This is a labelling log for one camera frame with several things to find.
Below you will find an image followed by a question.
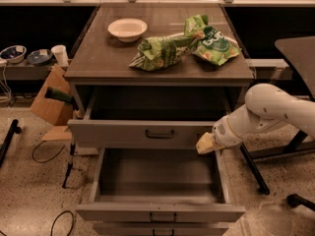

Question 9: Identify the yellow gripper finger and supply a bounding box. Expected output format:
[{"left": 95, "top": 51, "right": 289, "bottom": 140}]
[{"left": 196, "top": 133, "right": 222, "bottom": 154}]

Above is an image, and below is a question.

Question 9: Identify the grey top drawer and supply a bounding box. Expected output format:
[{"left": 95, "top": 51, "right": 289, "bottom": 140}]
[{"left": 69, "top": 86, "right": 228, "bottom": 149}]

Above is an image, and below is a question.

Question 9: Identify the grey drawer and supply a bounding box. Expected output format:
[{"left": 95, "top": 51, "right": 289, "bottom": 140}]
[
  {"left": 77, "top": 148, "right": 245, "bottom": 223},
  {"left": 94, "top": 222, "right": 228, "bottom": 236},
  {"left": 69, "top": 86, "right": 228, "bottom": 149}
]

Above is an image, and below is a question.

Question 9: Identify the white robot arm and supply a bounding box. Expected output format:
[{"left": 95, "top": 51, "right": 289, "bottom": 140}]
[{"left": 196, "top": 84, "right": 315, "bottom": 154}]

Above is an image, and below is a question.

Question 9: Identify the grey middle drawer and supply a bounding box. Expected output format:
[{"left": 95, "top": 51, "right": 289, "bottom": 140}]
[{"left": 77, "top": 148, "right": 245, "bottom": 223}]

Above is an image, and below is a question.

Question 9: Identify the grey bottom drawer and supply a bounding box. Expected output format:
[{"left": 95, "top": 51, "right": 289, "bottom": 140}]
[{"left": 94, "top": 222, "right": 228, "bottom": 236}]

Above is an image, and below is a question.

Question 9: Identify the black table leg base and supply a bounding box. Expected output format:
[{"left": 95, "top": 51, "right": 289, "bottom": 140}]
[{"left": 239, "top": 35, "right": 315, "bottom": 196}]

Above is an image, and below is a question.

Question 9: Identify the green snack bag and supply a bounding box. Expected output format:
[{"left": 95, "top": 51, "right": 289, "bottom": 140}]
[{"left": 184, "top": 15, "right": 240, "bottom": 66}]

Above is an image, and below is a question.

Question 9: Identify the black caster foot right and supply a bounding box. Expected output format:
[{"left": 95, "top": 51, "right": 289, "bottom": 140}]
[{"left": 286, "top": 194, "right": 315, "bottom": 211}]

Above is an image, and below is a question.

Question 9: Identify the green crumpled chip bag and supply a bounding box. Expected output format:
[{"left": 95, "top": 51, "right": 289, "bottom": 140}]
[{"left": 129, "top": 35, "right": 194, "bottom": 72}]

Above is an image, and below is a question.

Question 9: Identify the white bowl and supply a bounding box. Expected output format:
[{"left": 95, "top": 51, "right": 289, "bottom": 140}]
[{"left": 107, "top": 19, "right": 148, "bottom": 42}]

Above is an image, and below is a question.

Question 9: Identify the cardboard box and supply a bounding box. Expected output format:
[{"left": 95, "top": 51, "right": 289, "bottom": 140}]
[{"left": 31, "top": 64, "right": 84, "bottom": 145}]

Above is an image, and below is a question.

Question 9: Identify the white paper cup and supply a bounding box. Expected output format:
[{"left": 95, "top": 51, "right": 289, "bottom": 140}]
[{"left": 51, "top": 45, "right": 69, "bottom": 67}]

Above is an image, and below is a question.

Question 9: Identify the blue bowl right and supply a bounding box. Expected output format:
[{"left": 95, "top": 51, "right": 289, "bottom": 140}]
[{"left": 27, "top": 49, "right": 52, "bottom": 66}]

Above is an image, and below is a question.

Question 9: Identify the blue bowl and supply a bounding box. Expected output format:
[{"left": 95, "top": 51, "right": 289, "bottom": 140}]
[
  {"left": 27, "top": 49, "right": 52, "bottom": 66},
  {"left": 0, "top": 45, "right": 27, "bottom": 64}
]

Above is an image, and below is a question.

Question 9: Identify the black stand foot left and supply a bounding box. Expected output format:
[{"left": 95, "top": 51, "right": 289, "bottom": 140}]
[{"left": 0, "top": 119, "right": 22, "bottom": 167}]

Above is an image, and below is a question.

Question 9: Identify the blue bowl left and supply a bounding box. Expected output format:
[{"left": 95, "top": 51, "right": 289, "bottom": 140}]
[{"left": 0, "top": 45, "right": 27, "bottom": 64}]

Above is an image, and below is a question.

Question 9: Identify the green handled crutch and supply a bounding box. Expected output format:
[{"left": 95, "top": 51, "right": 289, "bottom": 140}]
[{"left": 44, "top": 87, "right": 79, "bottom": 189}]

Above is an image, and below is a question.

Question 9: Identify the black floor cable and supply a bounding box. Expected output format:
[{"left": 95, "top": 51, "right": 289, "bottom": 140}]
[{"left": 31, "top": 140, "right": 67, "bottom": 164}]

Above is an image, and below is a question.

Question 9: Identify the black cable bottom left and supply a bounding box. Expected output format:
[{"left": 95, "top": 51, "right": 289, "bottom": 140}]
[{"left": 49, "top": 209, "right": 77, "bottom": 236}]

